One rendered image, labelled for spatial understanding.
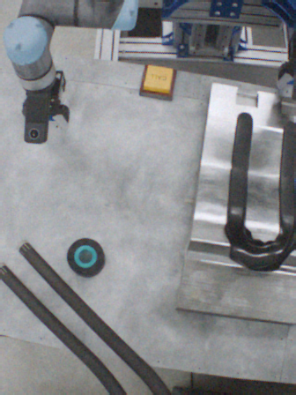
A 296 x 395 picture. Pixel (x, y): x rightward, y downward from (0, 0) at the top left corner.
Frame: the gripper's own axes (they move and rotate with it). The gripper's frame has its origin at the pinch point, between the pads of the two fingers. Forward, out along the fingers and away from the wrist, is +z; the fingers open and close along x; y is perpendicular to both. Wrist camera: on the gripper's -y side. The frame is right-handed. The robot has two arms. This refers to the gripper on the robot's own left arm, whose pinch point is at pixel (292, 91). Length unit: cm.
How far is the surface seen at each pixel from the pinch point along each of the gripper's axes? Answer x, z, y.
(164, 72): 31.2, 0.8, -0.5
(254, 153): 9.1, -3.9, -19.9
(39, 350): 64, 84, -71
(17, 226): 58, 4, -42
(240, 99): 13.0, -1.8, -5.9
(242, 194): 11.0, -5.7, -29.9
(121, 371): 33, 84, -74
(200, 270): 17.3, -1.5, -46.0
